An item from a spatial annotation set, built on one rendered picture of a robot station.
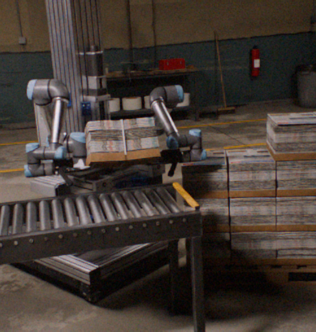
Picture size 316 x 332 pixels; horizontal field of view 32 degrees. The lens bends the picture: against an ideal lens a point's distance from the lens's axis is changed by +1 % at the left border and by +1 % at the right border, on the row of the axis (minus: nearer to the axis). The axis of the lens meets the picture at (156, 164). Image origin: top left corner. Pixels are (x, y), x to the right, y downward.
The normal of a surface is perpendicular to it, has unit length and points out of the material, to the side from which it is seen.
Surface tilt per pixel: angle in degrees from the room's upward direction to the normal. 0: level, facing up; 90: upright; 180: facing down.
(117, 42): 90
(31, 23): 90
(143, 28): 90
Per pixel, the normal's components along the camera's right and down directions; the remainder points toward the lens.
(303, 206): -0.09, 0.26
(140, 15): 0.22, 0.24
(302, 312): -0.05, -0.97
